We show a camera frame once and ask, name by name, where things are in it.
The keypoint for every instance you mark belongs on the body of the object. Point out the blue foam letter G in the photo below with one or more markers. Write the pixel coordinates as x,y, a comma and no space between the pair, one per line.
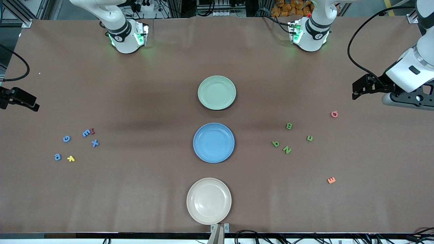
64,138

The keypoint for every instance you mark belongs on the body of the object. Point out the beige round plate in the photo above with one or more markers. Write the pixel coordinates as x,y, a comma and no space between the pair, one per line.
208,201

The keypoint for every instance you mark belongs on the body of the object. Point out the pink foam letter G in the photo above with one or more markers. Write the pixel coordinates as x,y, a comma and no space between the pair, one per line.
332,114

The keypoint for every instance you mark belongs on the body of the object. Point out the white socket strip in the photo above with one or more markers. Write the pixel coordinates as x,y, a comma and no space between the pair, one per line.
229,13

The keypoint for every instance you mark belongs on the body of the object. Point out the blue foam letter X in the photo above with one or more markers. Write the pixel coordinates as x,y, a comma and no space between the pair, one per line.
95,143

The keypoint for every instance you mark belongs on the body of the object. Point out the blue foam letter E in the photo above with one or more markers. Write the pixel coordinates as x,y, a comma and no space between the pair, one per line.
86,133

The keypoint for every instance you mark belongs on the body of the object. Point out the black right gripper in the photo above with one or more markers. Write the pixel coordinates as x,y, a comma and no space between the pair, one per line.
7,96

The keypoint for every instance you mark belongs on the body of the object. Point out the orange packets pile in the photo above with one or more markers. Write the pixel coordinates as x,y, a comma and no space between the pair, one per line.
288,8

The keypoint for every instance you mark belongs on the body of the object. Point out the orange foam letter E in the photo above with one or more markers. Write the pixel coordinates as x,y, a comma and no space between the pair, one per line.
331,180

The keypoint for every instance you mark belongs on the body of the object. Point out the green round plate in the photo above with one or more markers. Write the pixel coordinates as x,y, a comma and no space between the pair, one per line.
217,93

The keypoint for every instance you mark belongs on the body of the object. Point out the grey metal mount bracket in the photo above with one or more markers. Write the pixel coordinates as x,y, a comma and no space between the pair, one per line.
218,230

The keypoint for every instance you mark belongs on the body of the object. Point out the yellow foam letter k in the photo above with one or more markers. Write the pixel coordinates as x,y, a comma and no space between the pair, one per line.
70,158

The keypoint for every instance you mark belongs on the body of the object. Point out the blue foam letter a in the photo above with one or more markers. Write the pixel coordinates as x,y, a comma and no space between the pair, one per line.
56,158

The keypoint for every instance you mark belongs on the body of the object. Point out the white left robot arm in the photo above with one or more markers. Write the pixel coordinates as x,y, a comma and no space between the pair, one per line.
313,34

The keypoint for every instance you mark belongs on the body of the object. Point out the aluminium table edge rail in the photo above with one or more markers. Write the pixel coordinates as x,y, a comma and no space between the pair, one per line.
67,235

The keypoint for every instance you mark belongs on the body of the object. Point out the white power strip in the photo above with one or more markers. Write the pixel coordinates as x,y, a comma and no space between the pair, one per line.
145,6

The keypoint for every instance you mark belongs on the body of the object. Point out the green foam letter q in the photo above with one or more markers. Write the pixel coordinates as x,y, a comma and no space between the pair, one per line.
277,145

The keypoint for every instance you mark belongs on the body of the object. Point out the green letter u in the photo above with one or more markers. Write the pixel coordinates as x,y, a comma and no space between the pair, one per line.
289,126

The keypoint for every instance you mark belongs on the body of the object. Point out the aluminium frame post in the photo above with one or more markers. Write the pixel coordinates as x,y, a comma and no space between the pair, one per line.
20,13
412,15

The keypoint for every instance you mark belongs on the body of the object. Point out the blue round plate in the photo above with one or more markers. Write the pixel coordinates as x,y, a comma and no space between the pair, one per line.
213,142

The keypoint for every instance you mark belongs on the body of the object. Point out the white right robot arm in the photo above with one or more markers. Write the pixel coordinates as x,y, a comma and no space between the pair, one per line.
125,37

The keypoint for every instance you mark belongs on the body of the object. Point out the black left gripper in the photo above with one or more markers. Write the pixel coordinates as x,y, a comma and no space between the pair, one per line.
382,85

